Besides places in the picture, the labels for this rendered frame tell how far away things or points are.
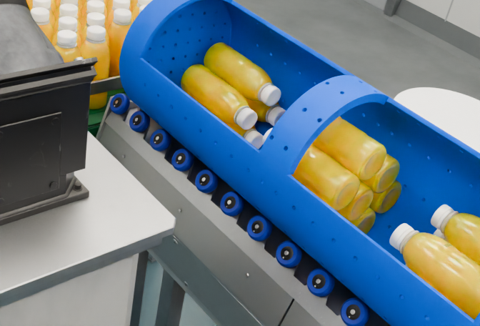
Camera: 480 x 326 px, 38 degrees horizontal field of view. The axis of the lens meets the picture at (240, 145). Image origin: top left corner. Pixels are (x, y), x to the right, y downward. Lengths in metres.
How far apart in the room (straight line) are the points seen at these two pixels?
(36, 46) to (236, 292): 0.63
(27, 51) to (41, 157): 0.13
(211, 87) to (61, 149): 0.54
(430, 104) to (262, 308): 0.64
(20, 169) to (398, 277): 0.50
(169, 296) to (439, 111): 0.83
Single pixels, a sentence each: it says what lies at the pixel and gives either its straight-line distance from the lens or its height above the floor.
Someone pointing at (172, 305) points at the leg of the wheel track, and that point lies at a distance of 1.88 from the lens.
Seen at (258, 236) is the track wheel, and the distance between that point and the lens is 1.19.
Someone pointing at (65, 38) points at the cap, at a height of 1.08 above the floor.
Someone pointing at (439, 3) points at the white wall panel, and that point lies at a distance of 4.91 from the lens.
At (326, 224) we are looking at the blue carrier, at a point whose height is 1.10.
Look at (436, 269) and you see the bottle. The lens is 1.00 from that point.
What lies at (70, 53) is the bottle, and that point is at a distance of 1.48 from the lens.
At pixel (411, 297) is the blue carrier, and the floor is 1.10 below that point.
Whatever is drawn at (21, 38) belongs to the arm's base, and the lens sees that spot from 0.80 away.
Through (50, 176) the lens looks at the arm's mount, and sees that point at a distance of 0.86.
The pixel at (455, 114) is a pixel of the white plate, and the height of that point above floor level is 1.04.
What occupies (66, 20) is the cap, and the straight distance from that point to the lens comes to 1.54.
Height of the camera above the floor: 1.72
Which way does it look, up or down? 33 degrees down
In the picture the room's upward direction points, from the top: 12 degrees clockwise
